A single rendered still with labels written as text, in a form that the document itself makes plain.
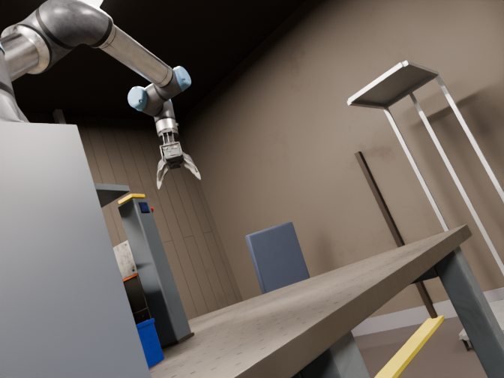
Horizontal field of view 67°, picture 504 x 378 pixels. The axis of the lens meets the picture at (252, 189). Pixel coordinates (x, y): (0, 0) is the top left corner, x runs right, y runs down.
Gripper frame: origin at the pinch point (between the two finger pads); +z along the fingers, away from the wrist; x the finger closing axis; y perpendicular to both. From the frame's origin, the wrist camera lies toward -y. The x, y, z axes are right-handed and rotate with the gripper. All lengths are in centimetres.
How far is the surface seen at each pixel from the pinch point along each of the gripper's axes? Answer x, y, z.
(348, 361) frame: 25, 65, 57
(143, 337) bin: -11, 45, 46
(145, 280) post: -14.6, 16.2, 31.4
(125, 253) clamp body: -22.6, 0.7, 19.1
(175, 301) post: -7.7, 14.9, 39.1
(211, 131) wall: 30, -269, -143
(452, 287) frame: 77, 12, 57
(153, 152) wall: -39, -269, -133
